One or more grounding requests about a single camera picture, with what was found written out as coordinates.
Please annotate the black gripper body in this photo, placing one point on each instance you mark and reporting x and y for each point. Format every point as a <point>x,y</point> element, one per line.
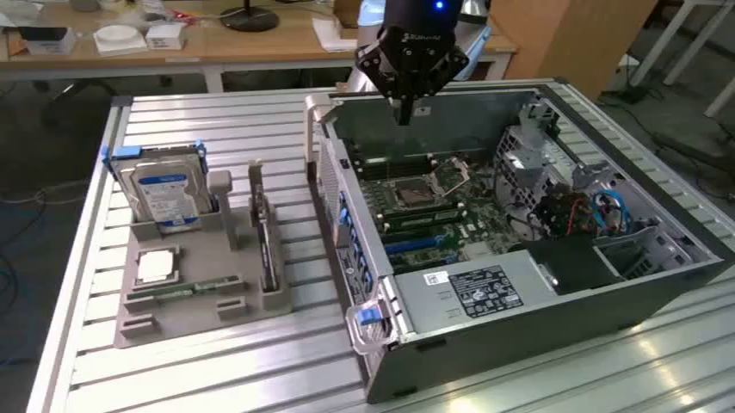
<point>419,38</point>

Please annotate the black graphics card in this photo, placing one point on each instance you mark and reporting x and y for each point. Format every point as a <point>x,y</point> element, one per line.
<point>267,241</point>

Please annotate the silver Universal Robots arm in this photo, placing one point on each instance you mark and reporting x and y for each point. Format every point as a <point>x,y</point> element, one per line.
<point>361,81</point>

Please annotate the white paper stack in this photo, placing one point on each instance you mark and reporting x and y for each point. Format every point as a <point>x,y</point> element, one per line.
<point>333,36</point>

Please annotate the brown cardboard box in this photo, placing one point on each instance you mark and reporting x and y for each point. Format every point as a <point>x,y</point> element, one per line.
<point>346,13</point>

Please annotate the wooden cabinet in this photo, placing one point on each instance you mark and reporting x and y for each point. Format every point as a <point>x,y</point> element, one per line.
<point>574,38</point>

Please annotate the black lamp base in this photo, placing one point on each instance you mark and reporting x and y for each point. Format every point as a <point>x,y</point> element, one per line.
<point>250,21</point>

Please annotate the perforated metal drive cage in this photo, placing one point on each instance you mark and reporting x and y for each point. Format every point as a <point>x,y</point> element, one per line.
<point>529,163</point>

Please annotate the CPU socket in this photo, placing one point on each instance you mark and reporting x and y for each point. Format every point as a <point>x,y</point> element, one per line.
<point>410,193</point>

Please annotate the black power brick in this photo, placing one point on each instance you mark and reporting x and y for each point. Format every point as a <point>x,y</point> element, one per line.
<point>632,94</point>

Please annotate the small white box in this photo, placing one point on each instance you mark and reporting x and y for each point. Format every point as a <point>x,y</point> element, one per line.
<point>167,36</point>

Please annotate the green motherboard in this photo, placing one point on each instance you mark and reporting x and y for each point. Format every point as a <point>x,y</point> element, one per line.
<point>489,215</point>

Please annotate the black-labelled RAM stick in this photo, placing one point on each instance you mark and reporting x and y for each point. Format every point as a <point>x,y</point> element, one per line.
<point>425,219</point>

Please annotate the blue expansion slot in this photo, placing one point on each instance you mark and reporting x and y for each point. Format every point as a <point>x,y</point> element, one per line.
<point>414,245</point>

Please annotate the white round container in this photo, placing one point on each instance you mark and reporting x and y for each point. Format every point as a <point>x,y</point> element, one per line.
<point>121,38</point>

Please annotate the hard disk in blue caddy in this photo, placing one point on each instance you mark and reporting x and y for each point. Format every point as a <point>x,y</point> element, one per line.
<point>167,198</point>

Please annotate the black plastic shroud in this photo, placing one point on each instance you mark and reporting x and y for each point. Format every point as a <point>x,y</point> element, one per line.
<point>569,262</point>

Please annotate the grey cup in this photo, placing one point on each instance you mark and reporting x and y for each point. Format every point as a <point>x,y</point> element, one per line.
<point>85,5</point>

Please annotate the wooden desk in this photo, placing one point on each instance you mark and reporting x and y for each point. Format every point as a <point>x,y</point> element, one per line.
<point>69,62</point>

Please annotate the grey parts rack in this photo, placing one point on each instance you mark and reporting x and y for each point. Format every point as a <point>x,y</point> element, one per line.
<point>201,258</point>

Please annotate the silver metal disk bay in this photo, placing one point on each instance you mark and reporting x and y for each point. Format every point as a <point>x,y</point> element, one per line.
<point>661,241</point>

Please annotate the black chair base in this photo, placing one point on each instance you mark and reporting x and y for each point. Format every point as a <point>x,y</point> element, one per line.
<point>58,101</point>

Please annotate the grey power supply unit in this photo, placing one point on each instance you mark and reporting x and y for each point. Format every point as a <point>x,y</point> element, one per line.
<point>437,301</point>

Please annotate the white box with dark lid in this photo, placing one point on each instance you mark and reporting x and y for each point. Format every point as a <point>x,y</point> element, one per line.
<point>49,41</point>

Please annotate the blue case latch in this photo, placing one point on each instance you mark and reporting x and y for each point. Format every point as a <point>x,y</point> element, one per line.
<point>369,317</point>

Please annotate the silver CPU chip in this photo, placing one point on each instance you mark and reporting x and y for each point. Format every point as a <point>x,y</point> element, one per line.
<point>155,266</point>

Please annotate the green RAM stick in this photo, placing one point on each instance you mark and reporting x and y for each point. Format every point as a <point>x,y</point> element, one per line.
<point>185,287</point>

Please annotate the black open PC case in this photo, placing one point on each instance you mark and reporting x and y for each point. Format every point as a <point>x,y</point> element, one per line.
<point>517,344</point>

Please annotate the white table frame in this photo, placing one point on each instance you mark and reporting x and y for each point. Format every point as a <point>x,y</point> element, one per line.
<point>721,99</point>

